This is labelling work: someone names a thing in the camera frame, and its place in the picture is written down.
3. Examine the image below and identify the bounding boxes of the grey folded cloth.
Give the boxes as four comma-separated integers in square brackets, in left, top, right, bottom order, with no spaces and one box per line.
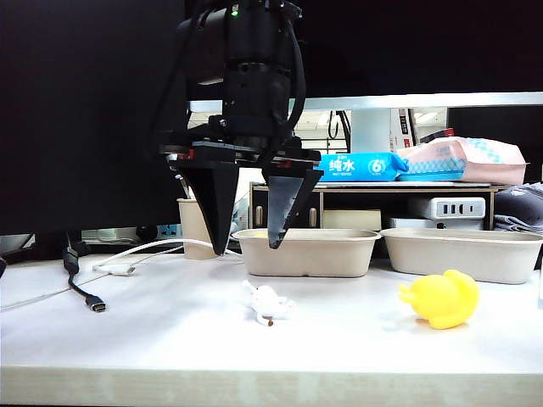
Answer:
[493,181,543,237]

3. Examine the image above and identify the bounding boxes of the black hanging hoses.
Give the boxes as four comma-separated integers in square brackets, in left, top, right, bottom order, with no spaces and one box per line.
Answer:
[327,109,354,154]

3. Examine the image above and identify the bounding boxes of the thin white cable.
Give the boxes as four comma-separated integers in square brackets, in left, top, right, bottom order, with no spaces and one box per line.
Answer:
[0,273,108,313]

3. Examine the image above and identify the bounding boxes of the white cable with flat connector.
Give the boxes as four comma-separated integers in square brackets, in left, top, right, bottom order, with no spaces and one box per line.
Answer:
[92,237,246,278]

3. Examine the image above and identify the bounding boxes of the small white plush doll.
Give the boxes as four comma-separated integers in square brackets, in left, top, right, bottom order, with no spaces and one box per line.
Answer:
[240,279,296,329]

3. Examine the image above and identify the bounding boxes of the brown paper cup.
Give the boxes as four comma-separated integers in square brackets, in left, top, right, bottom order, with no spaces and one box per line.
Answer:
[176,198,214,261]

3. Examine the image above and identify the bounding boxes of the flat white box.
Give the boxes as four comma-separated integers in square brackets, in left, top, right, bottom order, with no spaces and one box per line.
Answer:
[387,216,485,232]

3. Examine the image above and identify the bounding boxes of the wooden desk shelf organiser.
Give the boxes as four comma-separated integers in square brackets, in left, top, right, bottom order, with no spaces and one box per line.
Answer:
[249,181,508,232]

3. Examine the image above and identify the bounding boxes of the white USB power strip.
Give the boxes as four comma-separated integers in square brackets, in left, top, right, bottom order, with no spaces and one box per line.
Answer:
[408,196,488,221]

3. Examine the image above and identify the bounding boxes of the white red background sign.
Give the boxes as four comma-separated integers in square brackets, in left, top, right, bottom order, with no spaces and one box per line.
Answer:
[389,108,421,150]

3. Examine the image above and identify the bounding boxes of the beige box under shelf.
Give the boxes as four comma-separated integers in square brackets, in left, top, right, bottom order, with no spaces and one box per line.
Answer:
[322,208,383,231]

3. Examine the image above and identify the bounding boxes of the blue white power socket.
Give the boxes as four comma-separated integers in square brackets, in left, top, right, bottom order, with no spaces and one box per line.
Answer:
[157,223,185,240]

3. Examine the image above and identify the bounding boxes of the beige paper pulp box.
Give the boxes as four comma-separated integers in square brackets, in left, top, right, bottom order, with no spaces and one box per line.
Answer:
[379,228,543,286]
[232,228,383,279]

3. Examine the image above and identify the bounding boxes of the large black monitor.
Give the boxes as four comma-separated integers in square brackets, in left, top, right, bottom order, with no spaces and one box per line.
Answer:
[0,0,190,237]

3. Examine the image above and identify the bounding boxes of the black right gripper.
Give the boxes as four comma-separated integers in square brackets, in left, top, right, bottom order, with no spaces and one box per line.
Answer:
[158,114,325,258]

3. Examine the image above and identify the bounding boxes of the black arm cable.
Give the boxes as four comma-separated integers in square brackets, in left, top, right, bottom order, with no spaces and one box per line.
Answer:
[256,14,307,173]
[143,6,213,162]

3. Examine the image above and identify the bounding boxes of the black monitor with silver edge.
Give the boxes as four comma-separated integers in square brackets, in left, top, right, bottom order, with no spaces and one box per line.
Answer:
[186,0,543,114]

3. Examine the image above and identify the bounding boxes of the black USB-C cable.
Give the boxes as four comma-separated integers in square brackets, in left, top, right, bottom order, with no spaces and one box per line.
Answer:
[62,231,109,316]

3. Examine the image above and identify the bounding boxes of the pink tissue pack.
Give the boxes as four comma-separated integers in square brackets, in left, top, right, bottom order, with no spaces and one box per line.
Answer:
[395,136,532,186]

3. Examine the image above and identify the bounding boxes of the dark background screen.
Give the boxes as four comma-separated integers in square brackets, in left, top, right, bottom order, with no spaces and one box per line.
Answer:
[447,105,543,187]

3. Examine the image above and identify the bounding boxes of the black monitor stand base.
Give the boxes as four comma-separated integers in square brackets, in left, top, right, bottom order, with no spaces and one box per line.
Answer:
[3,231,92,266]

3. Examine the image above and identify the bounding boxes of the yellow rubber duck wide body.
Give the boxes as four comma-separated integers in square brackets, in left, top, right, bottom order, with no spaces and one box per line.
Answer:
[398,269,481,331]

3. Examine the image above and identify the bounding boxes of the blue wet wipes pack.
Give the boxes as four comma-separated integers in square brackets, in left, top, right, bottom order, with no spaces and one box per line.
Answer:
[316,151,411,184]

